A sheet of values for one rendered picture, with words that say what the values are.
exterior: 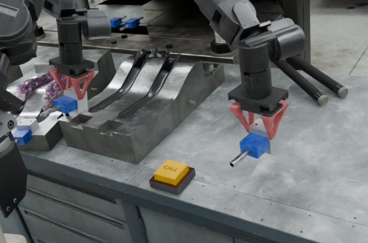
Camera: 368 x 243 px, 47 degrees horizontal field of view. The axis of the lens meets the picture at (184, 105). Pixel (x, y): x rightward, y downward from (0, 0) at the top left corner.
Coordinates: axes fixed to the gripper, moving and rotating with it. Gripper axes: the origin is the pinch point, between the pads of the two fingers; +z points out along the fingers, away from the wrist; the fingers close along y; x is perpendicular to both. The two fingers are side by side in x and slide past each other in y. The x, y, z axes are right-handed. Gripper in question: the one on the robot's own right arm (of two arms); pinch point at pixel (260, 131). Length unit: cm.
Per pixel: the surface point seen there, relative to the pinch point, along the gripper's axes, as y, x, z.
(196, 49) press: 73, -61, 17
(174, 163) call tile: 20.2, 7.2, 11.2
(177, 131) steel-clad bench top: 34.2, -7.6, 15.0
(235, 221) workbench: 0.8, 10.4, 16.6
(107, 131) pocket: 43.8, 8.4, 8.5
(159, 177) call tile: 20.8, 12.3, 12.0
